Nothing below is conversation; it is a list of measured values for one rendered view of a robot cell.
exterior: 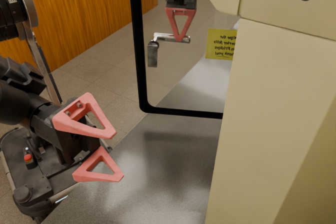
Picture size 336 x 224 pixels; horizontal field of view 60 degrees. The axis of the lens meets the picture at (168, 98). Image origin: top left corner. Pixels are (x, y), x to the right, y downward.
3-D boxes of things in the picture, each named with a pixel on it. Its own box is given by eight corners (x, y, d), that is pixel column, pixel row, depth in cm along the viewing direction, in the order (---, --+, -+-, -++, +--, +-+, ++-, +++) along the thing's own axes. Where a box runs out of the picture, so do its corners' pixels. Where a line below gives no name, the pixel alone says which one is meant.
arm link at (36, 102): (42, 95, 53) (27, 124, 53) (10, 84, 47) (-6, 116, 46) (68, 109, 50) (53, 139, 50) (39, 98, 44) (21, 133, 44)
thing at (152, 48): (156, 68, 68) (156, 47, 64) (147, 67, 68) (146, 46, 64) (157, 64, 69) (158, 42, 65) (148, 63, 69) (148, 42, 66)
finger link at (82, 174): (101, 175, 39) (54, 147, 43) (108, 203, 44) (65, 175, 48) (132, 143, 44) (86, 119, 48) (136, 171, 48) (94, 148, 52)
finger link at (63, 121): (92, 140, 35) (40, 112, 39) (101, 176, 39) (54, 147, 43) (128, 108, 39) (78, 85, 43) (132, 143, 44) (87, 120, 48)
